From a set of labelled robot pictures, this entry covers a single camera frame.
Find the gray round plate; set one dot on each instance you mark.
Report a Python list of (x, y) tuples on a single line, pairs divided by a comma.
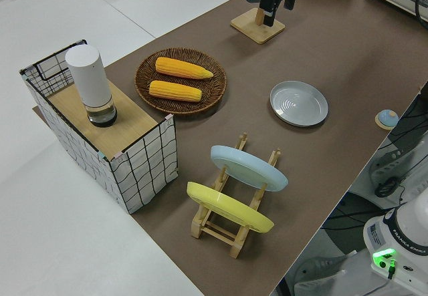
[(299, 104)]

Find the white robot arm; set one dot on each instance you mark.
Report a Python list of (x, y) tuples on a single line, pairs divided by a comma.
[(401, 242)]

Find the light blue plate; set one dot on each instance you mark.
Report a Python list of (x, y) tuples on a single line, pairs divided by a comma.
[(247, 167)]

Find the yellow plate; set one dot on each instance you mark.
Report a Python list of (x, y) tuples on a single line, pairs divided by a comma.
[(227, 205)]

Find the wooden plate rack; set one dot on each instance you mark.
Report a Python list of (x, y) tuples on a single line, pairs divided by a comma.
[(214, 230)]

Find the wooden mug tree stand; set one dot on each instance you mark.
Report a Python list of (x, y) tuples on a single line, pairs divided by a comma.
[(254, 30)]

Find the brown wicker tray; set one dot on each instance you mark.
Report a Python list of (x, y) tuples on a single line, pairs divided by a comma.
[(214, 92)]

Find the yellow pointed corn cob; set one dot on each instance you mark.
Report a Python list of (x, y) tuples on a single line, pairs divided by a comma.
[(184, 67)]

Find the yellow blunt corn cob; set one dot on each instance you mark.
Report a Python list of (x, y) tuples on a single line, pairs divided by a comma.
[(174, 90)]

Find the blue call bell wooden base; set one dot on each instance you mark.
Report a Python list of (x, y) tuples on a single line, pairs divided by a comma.
[(387, 118)]

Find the pink binder clip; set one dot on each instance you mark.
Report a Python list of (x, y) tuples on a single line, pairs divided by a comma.
[(118, 156), (169, 119)]

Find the brown table mat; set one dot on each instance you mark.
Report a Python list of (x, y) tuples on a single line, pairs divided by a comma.
[(317, 175)]

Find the light wooden board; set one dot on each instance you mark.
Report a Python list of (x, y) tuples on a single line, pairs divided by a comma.
[(127, 122)]

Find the white cylinder bottle clear base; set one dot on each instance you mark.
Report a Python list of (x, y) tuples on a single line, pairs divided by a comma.
[(88, 79)]

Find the black round plug adapter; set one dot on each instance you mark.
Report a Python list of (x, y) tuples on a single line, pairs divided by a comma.
[(387, 187)]

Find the green lit plug connector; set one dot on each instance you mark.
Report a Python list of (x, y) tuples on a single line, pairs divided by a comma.
[(390, 269)]

